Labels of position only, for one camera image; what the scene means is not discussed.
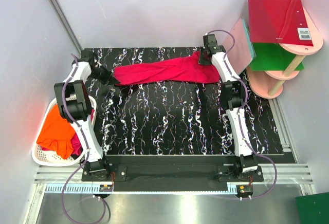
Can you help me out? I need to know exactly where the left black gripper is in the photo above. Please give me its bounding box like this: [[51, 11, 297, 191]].
[[88, 65, 120, 86]]

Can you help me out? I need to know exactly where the crimson red t shirt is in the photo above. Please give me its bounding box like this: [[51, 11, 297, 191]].
[[114, 51, 220, 85]]

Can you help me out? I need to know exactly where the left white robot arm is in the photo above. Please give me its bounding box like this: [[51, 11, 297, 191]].
[[54, 50, 119, 181]]

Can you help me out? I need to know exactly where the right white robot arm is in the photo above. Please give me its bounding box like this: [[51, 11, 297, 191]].
[[198, 30, 258, 181]]

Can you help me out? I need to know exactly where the pink board teal edge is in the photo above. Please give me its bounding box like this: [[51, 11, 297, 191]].
[[227, 18, 255, 74]]

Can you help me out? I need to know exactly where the green acrylic sheet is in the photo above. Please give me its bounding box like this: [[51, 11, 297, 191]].
[[249, 43, 297, 71]]

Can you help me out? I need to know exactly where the magenta t shirt in basket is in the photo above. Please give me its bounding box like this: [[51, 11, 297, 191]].
[[41, 108, 95, 158]]

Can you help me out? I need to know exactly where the red acrylic sheet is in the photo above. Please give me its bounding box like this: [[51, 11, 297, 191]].
[[248, 0, 313, 46]]

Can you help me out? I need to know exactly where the orange t shirt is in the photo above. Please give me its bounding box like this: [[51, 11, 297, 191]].
[[36, 103, 79, 160]]

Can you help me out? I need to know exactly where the white plastic laundry basket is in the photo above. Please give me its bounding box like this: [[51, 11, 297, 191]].
[[31, 96, 104, 167]]

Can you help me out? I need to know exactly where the dark green board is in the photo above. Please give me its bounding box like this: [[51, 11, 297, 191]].
[[296, 192, 329, 224]]

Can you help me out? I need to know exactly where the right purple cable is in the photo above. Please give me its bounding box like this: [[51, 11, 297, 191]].
[[205, 29, 277, 200]]

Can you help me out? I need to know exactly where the purple cable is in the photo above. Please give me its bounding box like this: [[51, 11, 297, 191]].
[[205, 29, 277, 200], [61, 53, 112, 224]]

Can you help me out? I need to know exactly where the aluminium frame rail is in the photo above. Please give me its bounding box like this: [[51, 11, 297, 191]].
[[48, 0, 83, 54]]

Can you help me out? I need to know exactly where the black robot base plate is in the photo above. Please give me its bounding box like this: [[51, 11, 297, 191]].
[[81, 154, 296, 192]]

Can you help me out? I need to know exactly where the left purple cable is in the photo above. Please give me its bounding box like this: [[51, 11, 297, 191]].
[[61, 53, 112, 224]]

